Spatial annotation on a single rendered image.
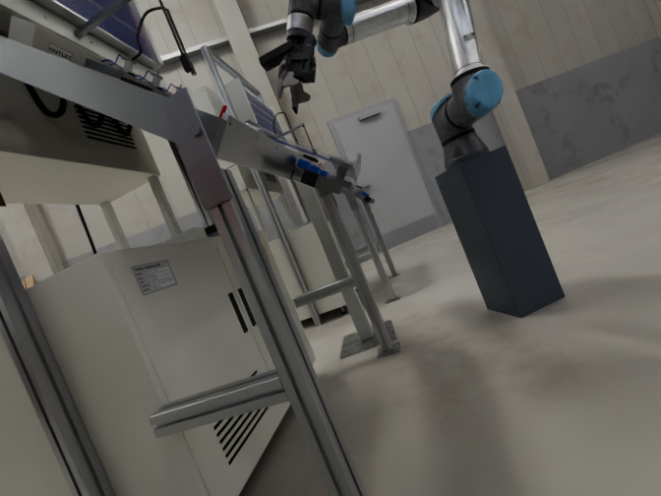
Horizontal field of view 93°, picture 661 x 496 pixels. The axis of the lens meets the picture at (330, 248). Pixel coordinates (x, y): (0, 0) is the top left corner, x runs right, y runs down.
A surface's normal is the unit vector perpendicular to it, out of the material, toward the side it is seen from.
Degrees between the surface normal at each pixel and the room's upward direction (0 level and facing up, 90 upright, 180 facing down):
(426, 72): 90
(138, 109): 90
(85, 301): 90
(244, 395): 90
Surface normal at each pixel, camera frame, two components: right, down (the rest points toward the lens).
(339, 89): 0.12, -0.03
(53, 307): -0.22, 0.11
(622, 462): -0.38, -0.92
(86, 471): 0.90, -0.37
